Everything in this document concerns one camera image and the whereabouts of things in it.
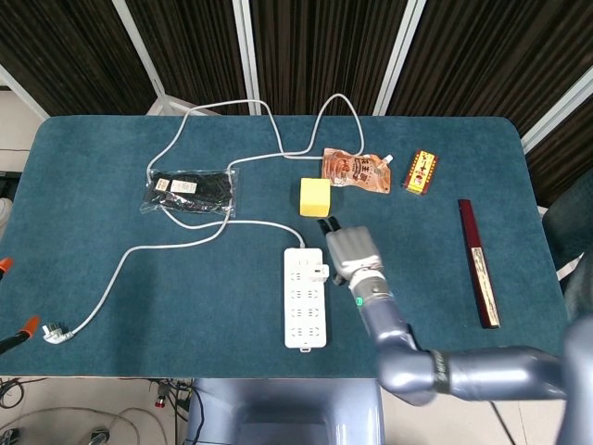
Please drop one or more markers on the red yellow small box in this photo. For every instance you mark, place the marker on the red yellow small box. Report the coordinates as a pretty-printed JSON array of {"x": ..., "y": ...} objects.
[{"x": 420, "y": 172}]

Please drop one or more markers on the red button device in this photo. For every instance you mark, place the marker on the red button device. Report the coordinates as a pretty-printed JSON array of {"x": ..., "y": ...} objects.
[{"x": 160, "y": 399}]

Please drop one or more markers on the blue-grey robot torso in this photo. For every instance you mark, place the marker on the blue-grey robot torso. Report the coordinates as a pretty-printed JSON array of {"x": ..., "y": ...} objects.
[{"x": 282, "y": 417}]

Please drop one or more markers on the white charger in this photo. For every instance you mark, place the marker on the white charger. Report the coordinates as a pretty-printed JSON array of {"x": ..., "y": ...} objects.
[{"x": 319, "y": 274}]

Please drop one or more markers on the orange spout pouch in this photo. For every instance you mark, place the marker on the orange spout pouch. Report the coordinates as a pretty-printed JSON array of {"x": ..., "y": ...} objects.
[{"x": 357, "y": 171}]

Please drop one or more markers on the yellow sponge cube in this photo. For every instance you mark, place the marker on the yellow sponge cube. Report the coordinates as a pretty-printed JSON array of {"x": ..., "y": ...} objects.
[{"x": 315, "y": 197}]

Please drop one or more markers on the teal table cloth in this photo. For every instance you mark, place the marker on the teal table cloth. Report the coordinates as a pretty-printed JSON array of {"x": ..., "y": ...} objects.
[{"x": 417, "y": 241}]

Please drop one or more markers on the black items in clear bag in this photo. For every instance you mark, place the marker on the black items in clear bag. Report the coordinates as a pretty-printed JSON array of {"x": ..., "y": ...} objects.
[{"x": 194, "y": 190}]

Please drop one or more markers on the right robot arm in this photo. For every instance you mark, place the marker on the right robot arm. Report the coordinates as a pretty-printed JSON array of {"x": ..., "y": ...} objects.
[{"x": 389, "y": 324}]

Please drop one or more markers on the dark red long box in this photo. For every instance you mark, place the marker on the dark red long box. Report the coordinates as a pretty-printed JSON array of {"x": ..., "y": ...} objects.
[{"x": 477, "y": 259}]

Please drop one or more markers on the white power strip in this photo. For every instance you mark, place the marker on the white power strip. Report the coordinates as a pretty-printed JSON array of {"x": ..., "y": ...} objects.
[{"x": 303, "y": 315}]

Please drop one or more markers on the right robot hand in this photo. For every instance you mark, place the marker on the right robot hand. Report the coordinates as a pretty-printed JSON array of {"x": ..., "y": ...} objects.
[{"x": 354, "y": 250}]

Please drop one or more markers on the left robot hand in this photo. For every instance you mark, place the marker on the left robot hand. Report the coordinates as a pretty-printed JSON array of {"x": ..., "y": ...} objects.
[{"x": 30, "y": 325}]

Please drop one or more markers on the white partition frame post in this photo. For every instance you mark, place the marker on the white partition frame post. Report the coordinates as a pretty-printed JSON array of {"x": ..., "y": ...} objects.
[
  {"x": 556, "y": 113},
  {"x": 245, "y": 46},
  {"x": 402, "y": 46},
  {"x": 23, "y": 95},
  {"x": 143, "y": 46}
]

